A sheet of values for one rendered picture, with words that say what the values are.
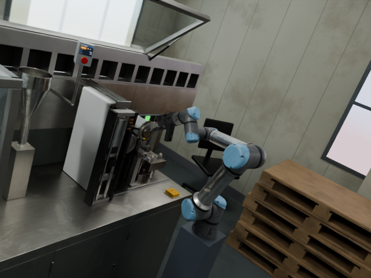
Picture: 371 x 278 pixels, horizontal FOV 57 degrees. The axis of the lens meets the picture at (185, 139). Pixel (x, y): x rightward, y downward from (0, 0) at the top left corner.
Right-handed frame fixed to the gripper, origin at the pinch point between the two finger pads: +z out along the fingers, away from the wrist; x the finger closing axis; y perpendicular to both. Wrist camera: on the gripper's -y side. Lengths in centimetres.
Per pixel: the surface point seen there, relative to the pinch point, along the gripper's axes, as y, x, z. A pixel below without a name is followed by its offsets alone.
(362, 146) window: -47, -252, -68
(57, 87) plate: 32, 45, 21
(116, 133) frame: -1.5, 37.9, -9.5
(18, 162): -6, 75, 19
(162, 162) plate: -18.8, -21.9, 16.0
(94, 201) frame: -32, 40, 16
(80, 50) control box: 35, 58, -21
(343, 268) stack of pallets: -141, -152, -45
